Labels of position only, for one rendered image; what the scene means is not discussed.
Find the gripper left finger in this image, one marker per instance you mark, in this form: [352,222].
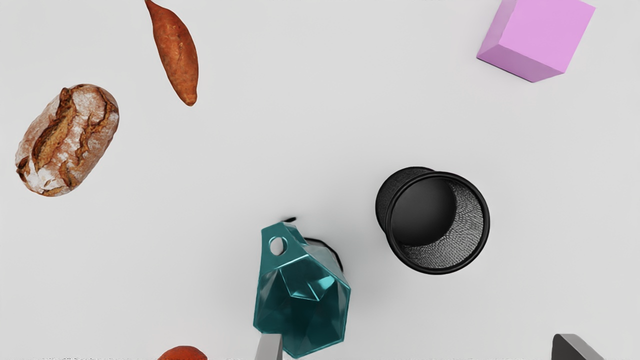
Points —
[270,348]

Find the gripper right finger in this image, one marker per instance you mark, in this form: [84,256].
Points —
[575,349]

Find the sweet potato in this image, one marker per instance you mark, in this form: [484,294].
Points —
[176,52]

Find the orange-red round fruit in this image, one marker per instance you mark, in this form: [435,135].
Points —
[182,354]

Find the rustic bread loaf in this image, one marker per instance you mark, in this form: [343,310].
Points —
[65,140]

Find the pink cube block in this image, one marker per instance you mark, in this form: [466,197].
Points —
[537,37]

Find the black mesh pen holder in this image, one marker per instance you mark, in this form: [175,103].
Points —
[435,222]

